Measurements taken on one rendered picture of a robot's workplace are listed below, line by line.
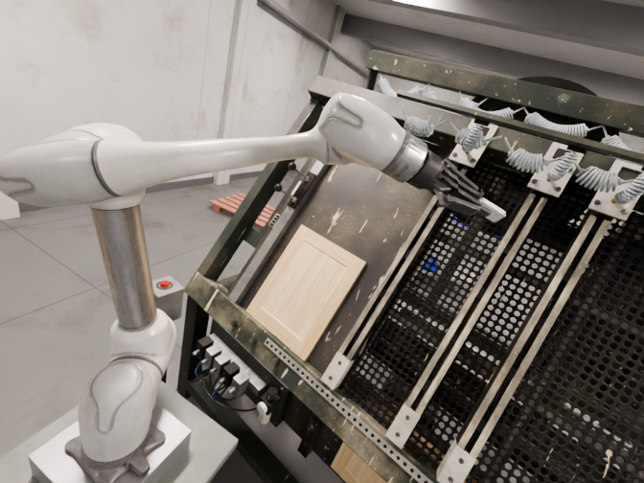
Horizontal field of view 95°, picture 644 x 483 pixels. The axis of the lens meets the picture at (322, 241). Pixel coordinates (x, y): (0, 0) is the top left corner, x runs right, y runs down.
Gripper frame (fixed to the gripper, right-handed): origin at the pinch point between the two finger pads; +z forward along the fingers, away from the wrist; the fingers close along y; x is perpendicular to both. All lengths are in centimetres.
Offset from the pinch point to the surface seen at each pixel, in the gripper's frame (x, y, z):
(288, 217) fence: -82, -35, -30
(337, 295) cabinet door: -74, -3, 1
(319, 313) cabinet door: -81, 4, -2
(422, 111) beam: -25, -76, -1
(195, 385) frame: -175, 38, -32
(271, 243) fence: -91, -23, -32
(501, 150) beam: -12, -55, 26
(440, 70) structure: -26, -129, 10
